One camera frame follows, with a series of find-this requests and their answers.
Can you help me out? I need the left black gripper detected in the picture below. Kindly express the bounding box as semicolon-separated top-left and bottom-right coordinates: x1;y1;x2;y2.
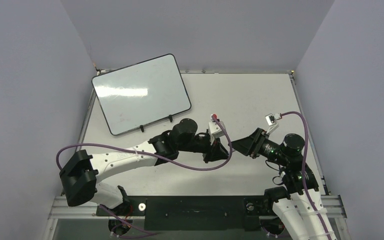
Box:
178;134;229;164

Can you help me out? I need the black framed whiteboard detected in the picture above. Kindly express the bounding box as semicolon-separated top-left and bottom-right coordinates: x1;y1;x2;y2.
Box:
91;53;192;136

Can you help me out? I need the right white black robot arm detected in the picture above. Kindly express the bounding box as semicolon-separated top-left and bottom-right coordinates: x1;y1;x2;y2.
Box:
232;128;337;240

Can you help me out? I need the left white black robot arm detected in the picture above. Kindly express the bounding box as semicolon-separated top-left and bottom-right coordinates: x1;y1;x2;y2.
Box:
56;115;232;215

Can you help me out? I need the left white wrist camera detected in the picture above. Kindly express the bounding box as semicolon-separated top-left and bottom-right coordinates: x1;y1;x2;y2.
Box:
208;114;225;140

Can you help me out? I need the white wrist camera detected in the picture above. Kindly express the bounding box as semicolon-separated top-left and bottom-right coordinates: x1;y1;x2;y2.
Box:
265;113;282;135
208;114;225;140

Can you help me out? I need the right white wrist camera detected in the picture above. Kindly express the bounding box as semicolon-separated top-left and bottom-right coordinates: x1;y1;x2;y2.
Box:
265;113;282;135

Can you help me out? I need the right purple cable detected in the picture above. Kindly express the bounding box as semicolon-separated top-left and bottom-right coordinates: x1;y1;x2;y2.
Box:
280;111;333;240

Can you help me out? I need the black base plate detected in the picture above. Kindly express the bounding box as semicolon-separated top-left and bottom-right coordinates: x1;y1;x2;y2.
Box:
114;195;276;232

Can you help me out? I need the aluminium front rail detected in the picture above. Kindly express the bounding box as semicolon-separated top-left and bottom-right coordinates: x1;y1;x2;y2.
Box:
48;195;347;220

